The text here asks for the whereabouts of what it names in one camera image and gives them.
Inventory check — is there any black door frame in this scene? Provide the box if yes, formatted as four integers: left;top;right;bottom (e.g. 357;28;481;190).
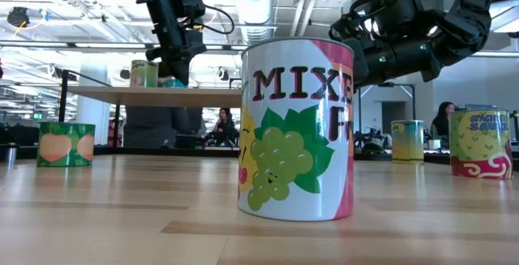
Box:
358;81;417;136

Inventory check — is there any white mixed fruit can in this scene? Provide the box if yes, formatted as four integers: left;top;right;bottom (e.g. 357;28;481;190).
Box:
237;37;355;222

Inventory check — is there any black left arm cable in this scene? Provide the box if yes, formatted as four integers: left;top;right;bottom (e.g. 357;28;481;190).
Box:
190;3;237;36

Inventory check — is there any silver spiral ventilation duct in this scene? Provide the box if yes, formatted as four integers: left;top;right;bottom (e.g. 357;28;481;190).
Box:
231;0;281;46

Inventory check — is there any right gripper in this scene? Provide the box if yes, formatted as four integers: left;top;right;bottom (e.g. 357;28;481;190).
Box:
354;37;382;92

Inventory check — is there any person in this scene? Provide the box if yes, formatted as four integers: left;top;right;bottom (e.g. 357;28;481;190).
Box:
122;105;204;149
213;107;241;147
430;101;456;139

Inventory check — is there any light blue jar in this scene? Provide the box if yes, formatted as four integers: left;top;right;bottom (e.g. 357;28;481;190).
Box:
161;78;188;89

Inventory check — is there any wooden shelf with black frame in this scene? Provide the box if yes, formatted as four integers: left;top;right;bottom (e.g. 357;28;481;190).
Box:
58;69;243;149

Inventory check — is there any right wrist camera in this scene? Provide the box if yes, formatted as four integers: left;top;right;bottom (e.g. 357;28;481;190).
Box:
328;8;368;42

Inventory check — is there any spaghetti sauce can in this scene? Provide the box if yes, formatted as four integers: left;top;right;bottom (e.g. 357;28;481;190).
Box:
448;109;513;181

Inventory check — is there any teal and yellow can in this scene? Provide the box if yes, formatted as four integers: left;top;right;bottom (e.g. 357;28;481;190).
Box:
390;119;425;165

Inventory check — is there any green peaches can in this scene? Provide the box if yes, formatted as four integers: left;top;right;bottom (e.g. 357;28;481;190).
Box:
36;122;97;169

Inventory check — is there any grey monitor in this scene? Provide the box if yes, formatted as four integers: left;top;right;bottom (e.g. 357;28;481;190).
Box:
465;103;499;113

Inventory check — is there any silver metal cylinder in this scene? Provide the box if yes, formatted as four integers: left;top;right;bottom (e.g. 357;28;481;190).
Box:
3;145;18;169

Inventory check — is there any long ceiling light strip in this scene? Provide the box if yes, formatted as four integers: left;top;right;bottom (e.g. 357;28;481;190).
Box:
0;41;68;48
75;42;147;49

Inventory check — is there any light green vegetable can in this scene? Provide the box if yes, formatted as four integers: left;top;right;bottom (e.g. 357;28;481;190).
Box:
129;59;160;88

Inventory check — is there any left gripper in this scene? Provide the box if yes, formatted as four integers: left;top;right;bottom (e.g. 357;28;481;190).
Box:
145;0;208;86

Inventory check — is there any black hanging device yellow cable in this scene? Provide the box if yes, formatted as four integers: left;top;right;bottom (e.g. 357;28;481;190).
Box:
6;6;45;31

